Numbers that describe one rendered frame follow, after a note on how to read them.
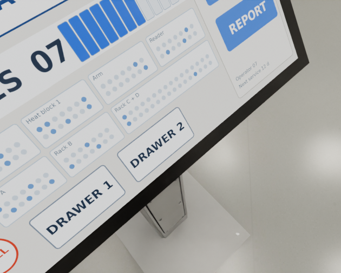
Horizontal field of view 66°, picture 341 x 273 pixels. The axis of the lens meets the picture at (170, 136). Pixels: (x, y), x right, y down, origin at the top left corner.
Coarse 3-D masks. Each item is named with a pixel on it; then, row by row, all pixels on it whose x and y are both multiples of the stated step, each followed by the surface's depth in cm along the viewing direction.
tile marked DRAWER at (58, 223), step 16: (96, 176) 29; (112, 176) 29; (80, 192) 28; (96, 192) 29; (112, 192) 30; (48, 208) 27; (64, 208) 28; (80, 208) 28; (96, 208) 29; (32, 224) 26; (48, 224) 27; (64, 224) 28; (80, 224) 29; (48, 240) 27; (64, 240) 28
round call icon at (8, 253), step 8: (0, 232) 25; (0, 240) 25; (8, 240) 26; (0, 248) 25; (8, 248) 26; (16, 248) 26; (0, 256) 26; (8, 256) 26; (16, 256) 26; (24, 256) 27; (0, 264) 26; (8, 264) 26; (16, 264) 26; (0, 272) 26; (8, 272) 26
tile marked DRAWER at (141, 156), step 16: (176, 112) 32; (160, 128) 31; (176, 128) 32; (128, 144) 30; (144, 144) 30; (160, 144) 31; (176, 144) 32; (128, 160) 30; (144, 160) 31; (160, 160) 32; (144, 176) 31
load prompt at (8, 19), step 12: (0, 0) 22; (12, 0) 22; (24, 0) 23; (36, 0) 23; (48, 0) 24; (60, 0) 24; (0, 12) 22; (12, 12) 23; (24, 12) 23; (36, 12) 23; (0, 24) 22; (12, 24) 23; (24, 24) 23; (0, 36) 23
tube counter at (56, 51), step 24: (96, 0) 25; (120, 0) 26; (144, 0) 27; (168, 0) 29; (72, 24) 25; (96, 24) 26; (120, 24) 27; (144, 24) 28; (24, 48) 23; (48, 48) 24; (72, 48) 25; (96, 48) 26; (48, 72) 25; (72, 72) 26
